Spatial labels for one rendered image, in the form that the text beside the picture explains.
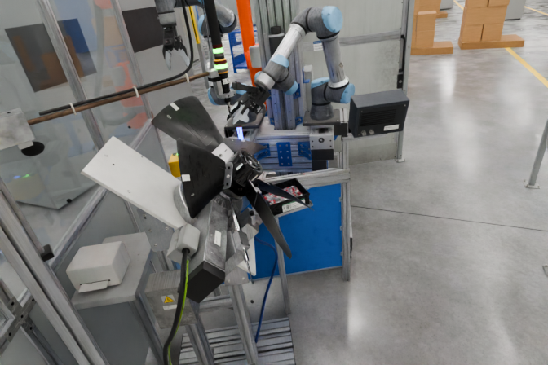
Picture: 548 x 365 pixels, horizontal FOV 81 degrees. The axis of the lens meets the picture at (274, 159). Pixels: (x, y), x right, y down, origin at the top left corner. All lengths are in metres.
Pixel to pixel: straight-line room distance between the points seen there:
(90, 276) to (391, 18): 2.85
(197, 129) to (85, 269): 0.64
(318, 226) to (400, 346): 0.76
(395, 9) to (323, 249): 2.12
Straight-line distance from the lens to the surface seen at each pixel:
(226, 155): 1.21
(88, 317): 1.66
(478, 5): 9.09
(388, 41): 3.23
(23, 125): 0.98
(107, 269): 1.37
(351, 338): 2.11
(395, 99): 1.68
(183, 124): 1.21
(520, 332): 2.36
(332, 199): 1.89
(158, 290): 1.36
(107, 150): 1.24
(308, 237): 2.03
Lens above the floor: 1.77
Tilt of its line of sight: 28 degrees down
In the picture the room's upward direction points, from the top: 7 degrees counter-clockwise
